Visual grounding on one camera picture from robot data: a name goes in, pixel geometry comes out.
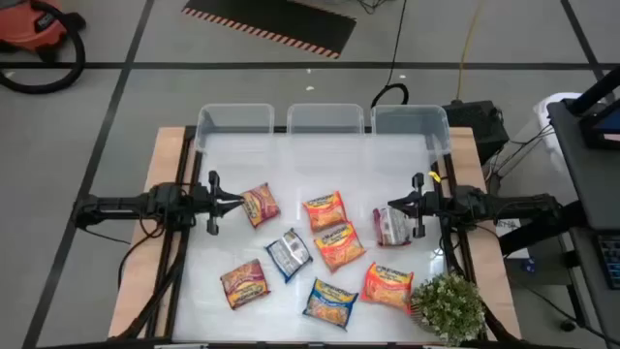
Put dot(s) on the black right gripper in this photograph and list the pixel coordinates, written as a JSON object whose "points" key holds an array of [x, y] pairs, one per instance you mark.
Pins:
{"points": [[419, 208]]}

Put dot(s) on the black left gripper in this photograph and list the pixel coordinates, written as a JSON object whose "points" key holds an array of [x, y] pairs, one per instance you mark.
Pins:
{"points": [[213, 203]]}

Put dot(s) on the red Maruchan ramen pack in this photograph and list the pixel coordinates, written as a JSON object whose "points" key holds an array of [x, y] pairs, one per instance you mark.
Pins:
{"points": [[244, 283], [260, 204], [391, 226]]}

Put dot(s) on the blue Maruchan ramen pack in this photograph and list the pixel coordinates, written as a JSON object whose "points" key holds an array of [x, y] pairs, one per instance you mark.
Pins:
{"points": [[288, 254], [330, 303]]}

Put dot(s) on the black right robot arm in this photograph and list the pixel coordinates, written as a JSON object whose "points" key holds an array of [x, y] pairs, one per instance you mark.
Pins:
{"points": [[508, 208]]}

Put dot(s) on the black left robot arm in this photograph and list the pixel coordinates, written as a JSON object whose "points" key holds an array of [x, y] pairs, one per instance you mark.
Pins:
{"points": [[121, 208]]}

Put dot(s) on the yellow tag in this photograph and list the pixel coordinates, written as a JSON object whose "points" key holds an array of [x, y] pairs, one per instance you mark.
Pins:
{"points": [[434, 175]]}

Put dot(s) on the clear plastic bin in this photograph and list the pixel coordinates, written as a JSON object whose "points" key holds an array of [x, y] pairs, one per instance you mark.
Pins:
{"points": [[409, 118], [232, 118], [324, 118]]}

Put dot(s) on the black equipment box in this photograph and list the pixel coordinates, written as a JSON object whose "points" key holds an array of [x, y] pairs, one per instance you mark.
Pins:
{"points": [[474, 128]]}

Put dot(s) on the white paper sheet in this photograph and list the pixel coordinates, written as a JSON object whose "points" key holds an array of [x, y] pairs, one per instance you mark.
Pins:
{"points": [[509, 227]]}

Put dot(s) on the small potted green plant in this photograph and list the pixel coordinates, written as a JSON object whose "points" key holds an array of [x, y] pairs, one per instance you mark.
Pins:
{"points": [[448, 307]]}

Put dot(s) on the black cart beam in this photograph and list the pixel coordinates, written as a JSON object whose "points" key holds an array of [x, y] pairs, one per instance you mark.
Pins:
{"points": [[537, 232]]}

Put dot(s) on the small blue object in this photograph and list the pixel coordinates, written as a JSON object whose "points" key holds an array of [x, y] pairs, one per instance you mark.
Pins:
{"points": [[529, 264]]}

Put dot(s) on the black hazard-striped floor mat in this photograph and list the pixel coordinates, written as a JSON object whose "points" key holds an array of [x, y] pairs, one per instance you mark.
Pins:
{"points": [[271, 24]]}

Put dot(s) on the grey equipment cart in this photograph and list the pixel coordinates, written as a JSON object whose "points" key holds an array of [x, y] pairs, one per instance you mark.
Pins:
{"points": [[588, 184]]}

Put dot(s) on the black caster wheel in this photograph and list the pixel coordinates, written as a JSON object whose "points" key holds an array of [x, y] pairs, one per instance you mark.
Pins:
{"points": [[567, 326]]}

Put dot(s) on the red shop vacuum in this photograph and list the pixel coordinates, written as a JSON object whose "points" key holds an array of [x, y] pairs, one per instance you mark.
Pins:
{"points": [[80, 58]]}

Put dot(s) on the black keyboard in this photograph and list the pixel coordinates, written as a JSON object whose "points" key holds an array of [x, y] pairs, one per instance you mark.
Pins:
{"points": [[611, 262]]}

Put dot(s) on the black monitor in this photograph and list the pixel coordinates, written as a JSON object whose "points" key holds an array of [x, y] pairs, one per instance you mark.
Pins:
{"points": [[605, 126]]}

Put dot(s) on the orange shop vacuum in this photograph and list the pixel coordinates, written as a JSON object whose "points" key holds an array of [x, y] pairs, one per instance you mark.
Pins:
{"points": [[29, 24]]}

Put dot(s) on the black aluminium table frame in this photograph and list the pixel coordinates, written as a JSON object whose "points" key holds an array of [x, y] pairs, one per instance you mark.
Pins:
{"points": [[179, 252]]}

